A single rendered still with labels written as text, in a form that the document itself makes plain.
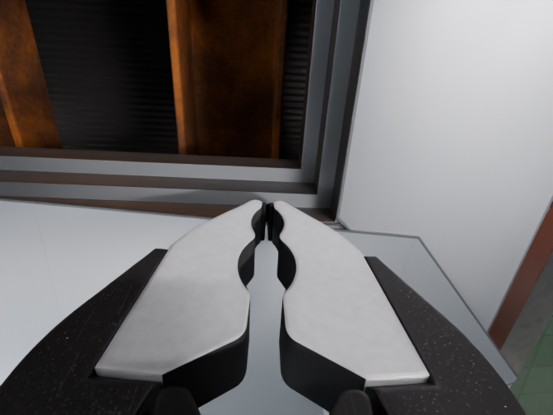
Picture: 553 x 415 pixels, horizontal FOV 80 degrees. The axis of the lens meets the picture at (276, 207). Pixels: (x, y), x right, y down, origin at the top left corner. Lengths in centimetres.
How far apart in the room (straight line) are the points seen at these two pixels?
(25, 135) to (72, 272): 17
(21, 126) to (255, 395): 26
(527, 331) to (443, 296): 38
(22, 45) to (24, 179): 17
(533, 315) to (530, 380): 157
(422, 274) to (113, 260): 14
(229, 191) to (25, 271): 10
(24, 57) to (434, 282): 32
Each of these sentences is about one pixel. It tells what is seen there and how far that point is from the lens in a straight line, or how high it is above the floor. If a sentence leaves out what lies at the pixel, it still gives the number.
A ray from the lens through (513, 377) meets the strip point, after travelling 26.
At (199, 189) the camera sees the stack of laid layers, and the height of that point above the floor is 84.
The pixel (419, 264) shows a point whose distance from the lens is 17.
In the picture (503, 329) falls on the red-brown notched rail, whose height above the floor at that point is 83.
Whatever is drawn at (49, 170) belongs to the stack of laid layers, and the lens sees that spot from 19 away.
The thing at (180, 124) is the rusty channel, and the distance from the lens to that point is 27.
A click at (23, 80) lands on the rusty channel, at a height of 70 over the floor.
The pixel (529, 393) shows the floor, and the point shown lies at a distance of 219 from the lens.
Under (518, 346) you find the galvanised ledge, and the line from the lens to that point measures 57.
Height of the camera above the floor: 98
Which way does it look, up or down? 62 degrees down
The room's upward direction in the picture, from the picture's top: 178 degrees clockwise
